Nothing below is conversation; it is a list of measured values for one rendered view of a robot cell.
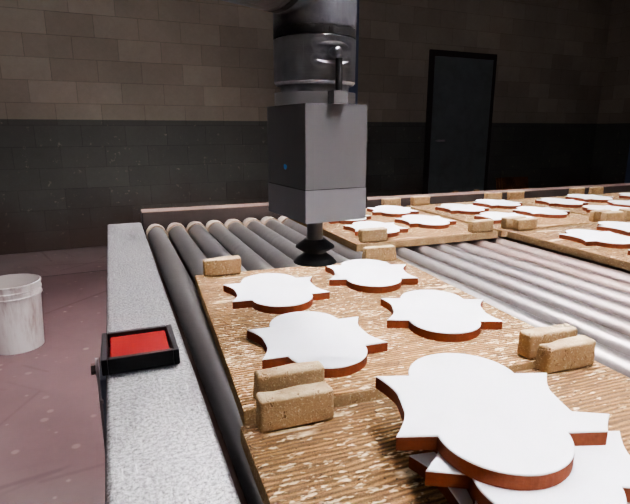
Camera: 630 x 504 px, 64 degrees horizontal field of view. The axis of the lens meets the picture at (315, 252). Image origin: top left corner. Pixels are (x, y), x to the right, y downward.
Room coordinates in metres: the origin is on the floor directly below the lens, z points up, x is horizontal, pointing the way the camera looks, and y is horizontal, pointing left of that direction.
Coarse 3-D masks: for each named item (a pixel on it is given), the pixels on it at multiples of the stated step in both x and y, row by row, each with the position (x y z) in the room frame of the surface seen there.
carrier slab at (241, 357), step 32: (320, 288) 0.68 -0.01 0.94; (416, 288) 0.68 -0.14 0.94; (448, 288) 0.68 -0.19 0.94; (224, 320) 0.56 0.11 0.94; (256, 320) 0.56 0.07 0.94; (384, 320) 0.56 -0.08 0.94; (512, 320) 0.56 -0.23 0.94; (224, 352) 0.47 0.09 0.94; (256, 352) 0.47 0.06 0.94; (384, 352) 0.47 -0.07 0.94; (416, 352) 0.47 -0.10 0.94; (448, 352) 0.47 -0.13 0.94; (480, 352) 0.47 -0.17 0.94; (512, 352) 0.47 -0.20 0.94; (352, 384) 0.41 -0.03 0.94
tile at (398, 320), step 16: (384, 304) 0.60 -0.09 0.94; (400, 304) 0.59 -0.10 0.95; (416, 304) 0.59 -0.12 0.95; (432, 304) 0.59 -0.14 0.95; (448, 304) 0.59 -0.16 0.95; (464, 304) 0.59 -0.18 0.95; (480, 304) 0.59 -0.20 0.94; (400, 320) 0.54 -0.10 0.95; (416, 320) 0.53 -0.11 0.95; (432, 320) 0.53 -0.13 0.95; (448, 320) 0.53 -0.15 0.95; (464, 320) 0.53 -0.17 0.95; (480, 320) 0.53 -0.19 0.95; (496, 320) 0.53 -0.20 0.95; (432, 336) 0.50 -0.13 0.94; (448, 336) 0.50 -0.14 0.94; (464, 336) 0.50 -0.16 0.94
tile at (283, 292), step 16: (224, 288) 0.67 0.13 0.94; (240, 288) 0.65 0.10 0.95; (256, 288) 0.65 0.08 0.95; (272, 288) 0.65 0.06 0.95; (288, 288) 0.65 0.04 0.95; (304, 288) 0.65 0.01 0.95; (240, 304) 0.60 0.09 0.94; (256, 304) 0.59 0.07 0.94; (272, 304) 0.59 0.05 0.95; (288, 304) 0.59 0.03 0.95; (304, 304) 0.59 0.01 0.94
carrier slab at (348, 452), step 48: (576, 384) 0.41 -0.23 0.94; (624, 384) 0.41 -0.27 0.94; (240, 432) 0.34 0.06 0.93; (288, 432) 0.33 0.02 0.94; (336, 432) 0.33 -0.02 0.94; (384, 432) 0.33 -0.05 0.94; (624, 432) 0.33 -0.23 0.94; (288, 480) 0.28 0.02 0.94; (336, 480) 0.28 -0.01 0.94; (384, 480) 0.28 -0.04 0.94
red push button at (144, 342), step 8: (120, 336) 0.53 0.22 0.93; (128, 336) 0.53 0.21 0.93; (136, 336) 0.53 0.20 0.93; (144, 336) 0.53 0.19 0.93; (152, 336) 0.53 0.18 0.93; (160, 336) 0.53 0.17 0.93; (112, 344) 0.51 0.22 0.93; (120, 344) 0.51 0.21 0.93; (128, 344) 0.51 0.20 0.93; (136, 344) 0.51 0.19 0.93; (144, 344) 0.51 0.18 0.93; (152, 344) 0.51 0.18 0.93; (160, 344) 0.51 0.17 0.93; (168, 344) 0.51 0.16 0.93; (112, 352) 0.49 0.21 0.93; (120, 352) 0.49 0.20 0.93; (128, 352) 0.49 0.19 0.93; (136, 352) 0.49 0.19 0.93
